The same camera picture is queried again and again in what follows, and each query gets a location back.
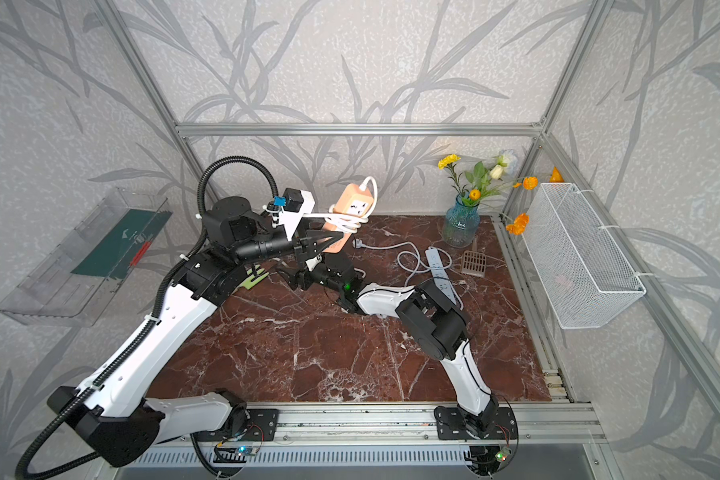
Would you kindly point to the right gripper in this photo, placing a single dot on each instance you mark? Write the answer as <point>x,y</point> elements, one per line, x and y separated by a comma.
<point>292,275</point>

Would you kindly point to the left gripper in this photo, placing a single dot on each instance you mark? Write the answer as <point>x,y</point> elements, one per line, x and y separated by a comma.
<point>317,235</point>

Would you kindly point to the pink power strip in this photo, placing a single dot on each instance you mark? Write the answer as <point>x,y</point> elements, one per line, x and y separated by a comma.
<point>352,209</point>

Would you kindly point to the grey white power strip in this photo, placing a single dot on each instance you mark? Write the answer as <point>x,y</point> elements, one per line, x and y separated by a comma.
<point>440,276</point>

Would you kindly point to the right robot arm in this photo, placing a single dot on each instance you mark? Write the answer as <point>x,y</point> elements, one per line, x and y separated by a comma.
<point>431,318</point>

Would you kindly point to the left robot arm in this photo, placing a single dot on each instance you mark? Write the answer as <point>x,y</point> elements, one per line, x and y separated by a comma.
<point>109,409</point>

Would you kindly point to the green plastic fork toy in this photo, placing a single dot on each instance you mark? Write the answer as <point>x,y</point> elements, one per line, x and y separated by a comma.
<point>255,275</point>

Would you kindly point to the blue glass vase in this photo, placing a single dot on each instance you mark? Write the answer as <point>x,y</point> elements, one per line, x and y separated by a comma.
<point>461,224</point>

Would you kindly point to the brown slotted plastic scoop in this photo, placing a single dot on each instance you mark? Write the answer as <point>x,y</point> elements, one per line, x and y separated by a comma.
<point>474,263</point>

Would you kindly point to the green book in tray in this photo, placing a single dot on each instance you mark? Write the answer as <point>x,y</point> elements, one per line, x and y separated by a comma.
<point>124,245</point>

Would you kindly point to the artificial flower bouquet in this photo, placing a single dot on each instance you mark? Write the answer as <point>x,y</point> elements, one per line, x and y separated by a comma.
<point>485,179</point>

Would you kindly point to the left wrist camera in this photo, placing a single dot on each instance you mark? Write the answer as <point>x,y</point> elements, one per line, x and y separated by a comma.
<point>288,209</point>

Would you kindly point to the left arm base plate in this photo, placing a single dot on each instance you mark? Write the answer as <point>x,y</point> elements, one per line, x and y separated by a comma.
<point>243,425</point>

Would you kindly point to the aluminium frame back bar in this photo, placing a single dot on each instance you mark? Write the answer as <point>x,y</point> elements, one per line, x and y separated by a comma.
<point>358,129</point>

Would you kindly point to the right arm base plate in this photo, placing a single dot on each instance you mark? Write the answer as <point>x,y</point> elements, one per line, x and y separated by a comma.
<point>453,423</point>

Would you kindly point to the clear plastic wall tray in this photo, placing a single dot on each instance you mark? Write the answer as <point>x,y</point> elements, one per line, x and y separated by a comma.
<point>75,283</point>

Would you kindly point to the white wire mesh basket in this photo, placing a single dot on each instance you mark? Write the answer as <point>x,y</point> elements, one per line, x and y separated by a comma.
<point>586,277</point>

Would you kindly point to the aluminium front rail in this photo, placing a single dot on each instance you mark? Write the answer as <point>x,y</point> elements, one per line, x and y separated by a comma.
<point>406,423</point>

